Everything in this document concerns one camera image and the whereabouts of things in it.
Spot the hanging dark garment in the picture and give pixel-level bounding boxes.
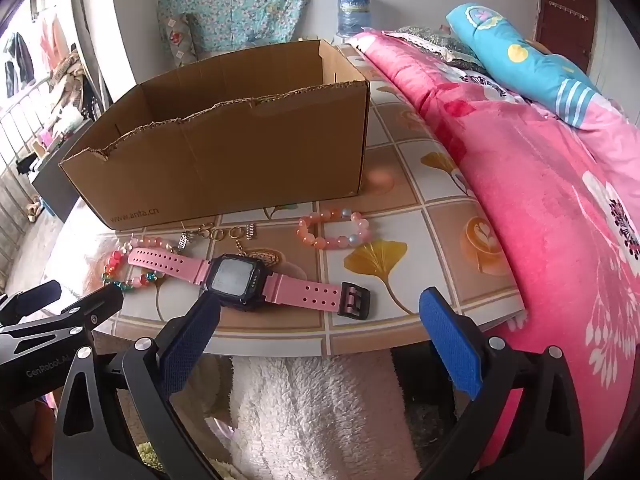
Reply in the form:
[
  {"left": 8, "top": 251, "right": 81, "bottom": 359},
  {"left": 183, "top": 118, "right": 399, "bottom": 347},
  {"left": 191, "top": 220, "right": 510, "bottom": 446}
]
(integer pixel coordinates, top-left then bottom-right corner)
[{"left": 4, "top": 32, "right": 36, "bottom": 98}]

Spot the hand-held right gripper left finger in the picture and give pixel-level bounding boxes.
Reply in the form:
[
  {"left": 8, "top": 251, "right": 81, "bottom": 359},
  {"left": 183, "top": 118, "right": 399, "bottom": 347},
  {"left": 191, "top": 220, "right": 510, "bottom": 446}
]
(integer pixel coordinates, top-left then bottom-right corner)
[{"left": 52, "top": 292, "right": 223, "bottom": 480}]

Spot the blue cartoon pillow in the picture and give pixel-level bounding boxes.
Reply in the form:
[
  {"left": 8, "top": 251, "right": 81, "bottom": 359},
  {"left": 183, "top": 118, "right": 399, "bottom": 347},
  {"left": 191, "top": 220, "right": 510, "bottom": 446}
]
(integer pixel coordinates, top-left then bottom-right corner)
[{"left": 446, "top": 4, "right": 618, "bottom": 128}]

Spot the digital wristwatch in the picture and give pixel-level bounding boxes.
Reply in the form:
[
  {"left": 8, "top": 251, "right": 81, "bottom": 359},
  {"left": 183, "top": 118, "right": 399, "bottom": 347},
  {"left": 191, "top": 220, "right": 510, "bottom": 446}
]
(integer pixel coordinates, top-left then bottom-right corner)
[{"left": 127, "top": 247, "right": 373, "bottom": 320}]

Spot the pile of clothes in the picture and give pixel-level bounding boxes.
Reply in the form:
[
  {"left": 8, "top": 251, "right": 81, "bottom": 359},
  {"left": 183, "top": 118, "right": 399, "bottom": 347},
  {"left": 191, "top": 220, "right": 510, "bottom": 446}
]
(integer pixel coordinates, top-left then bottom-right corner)
[{"left": 47, "top": 42, "right": 108, "bottom": 126}]

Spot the grey patterned pillow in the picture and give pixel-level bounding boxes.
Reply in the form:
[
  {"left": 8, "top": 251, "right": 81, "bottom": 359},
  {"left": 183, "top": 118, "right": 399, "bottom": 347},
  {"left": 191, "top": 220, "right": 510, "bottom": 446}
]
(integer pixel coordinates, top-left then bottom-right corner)
[{"left": 395, "top": 25, "right": 488, "bottom": 76}]

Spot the teal floral wall cloth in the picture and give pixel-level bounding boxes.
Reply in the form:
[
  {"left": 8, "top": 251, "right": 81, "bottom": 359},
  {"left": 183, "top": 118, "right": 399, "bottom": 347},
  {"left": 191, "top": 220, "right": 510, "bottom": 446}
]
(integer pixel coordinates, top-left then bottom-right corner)
[{"left": 159, "top": 0, "right": 326, "bottom": 53}]

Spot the tile pattern tablecloth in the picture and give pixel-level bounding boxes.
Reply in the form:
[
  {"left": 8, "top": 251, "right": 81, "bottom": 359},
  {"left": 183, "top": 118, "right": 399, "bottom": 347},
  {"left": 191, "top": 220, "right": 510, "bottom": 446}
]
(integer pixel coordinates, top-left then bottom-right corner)
[{"left": 42, "top": 42, "right": 526, "bottom": 356}]

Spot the brown cardboard box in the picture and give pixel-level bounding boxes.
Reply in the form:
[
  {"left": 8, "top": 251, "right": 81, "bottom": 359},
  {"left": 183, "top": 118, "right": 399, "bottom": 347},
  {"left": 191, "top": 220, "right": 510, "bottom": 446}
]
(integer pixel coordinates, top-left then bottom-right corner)
[{"left": 59, "top": 39, "right": 372, "bottom": 231}]

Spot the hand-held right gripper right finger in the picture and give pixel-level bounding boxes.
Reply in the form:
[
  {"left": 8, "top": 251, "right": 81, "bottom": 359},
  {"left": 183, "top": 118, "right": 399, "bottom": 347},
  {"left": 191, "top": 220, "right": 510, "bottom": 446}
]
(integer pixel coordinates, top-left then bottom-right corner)
[{"left": 415, "top": 287, "right": 586, "bottom": 480}]

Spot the blue water dispenser bottle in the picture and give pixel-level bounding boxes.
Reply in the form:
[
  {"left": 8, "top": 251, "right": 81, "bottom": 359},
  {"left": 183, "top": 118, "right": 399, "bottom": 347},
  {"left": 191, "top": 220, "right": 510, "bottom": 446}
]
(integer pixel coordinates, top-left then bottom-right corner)
[{"left": 336, "top": 0, "right": 373, "bottom": 38}]

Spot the dark cabinet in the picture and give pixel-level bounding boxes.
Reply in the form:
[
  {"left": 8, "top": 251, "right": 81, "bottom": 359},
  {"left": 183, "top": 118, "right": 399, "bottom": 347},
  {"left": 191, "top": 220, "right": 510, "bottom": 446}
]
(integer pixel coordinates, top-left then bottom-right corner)
[{"left": 32, "top": 157, "right": 83, "bottom": 223}]

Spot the pink floral blanket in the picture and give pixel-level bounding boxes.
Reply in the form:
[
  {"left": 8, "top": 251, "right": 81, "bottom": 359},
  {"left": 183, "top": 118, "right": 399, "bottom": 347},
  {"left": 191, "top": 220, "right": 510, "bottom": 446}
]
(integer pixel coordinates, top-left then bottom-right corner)
[{"left": 350, "top": 30, "right": 640, "bottom": 480}]

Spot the dark red door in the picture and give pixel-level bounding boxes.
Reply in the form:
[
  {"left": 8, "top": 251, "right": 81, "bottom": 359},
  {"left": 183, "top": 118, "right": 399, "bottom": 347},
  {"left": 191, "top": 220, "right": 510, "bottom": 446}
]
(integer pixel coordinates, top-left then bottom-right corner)
[{"left": 535, "top": 0, "right": 598, "bottom": 73}]

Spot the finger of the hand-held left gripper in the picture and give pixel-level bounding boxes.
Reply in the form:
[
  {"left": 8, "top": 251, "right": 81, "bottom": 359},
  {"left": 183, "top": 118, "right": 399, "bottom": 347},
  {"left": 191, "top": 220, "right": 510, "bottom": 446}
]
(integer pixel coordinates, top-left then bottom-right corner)
[
  {"left": 0, "top": 280, "right": 63, "bottom": 319},
  {"left": 0, "top": 287, "right": 125, "bottom": 356}
]

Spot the multicoloured bead bracelet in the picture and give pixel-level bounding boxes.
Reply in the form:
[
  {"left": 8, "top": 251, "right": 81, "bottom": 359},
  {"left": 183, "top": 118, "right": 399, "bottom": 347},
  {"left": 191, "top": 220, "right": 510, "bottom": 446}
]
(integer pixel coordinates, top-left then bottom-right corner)
[{"left": 101, "top": 240, "right": 166, "bottom": 292}]

